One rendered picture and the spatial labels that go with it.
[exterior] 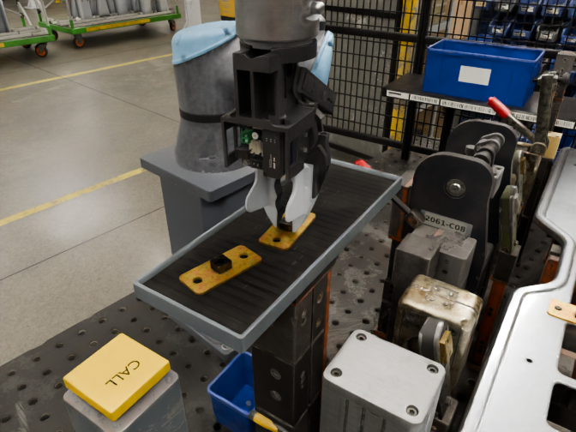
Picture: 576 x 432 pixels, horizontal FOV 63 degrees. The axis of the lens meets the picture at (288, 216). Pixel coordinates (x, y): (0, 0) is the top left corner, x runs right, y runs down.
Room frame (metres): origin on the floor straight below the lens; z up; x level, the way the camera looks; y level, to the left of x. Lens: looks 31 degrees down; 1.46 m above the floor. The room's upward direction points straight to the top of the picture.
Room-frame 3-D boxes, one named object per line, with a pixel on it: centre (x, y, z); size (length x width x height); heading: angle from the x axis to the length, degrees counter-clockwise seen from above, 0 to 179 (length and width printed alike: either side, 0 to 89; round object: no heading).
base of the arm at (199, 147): (0.82, 0.13, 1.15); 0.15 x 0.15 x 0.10
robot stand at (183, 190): (0.82, 0.13, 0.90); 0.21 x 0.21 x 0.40; 48
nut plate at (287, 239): (0.47, 0.00, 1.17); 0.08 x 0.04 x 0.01; 154
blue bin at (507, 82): (1.45, -0.59, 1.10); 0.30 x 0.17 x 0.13; 57
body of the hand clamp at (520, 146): (0.97, -0.53, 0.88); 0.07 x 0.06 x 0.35; 57
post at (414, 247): (0.53, -0.18, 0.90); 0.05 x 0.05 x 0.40; 57
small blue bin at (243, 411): (0.55, 0.07, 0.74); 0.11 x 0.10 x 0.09; 147
